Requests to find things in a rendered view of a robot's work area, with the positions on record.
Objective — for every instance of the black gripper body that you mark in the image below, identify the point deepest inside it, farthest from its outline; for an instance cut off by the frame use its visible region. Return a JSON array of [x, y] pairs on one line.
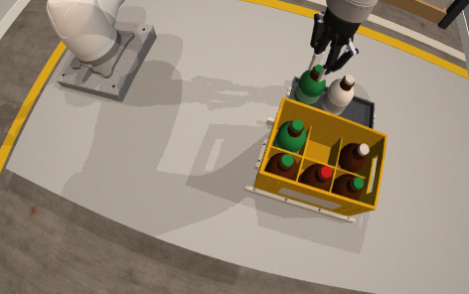
[[347, 30]]

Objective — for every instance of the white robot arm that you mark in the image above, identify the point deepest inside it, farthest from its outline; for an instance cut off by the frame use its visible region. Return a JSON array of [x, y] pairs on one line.
[[86, 27]]

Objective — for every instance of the brown bottle with red cap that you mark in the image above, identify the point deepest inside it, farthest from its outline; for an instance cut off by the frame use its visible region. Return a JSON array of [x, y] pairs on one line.
[[318, 176]]

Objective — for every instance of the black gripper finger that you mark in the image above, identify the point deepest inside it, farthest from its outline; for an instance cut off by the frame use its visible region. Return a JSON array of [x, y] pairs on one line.
[[316, 36], [333, 63]]

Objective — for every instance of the cream-white bottle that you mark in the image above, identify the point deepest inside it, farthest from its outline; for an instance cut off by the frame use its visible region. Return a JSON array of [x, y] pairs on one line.
[[338, 95]]

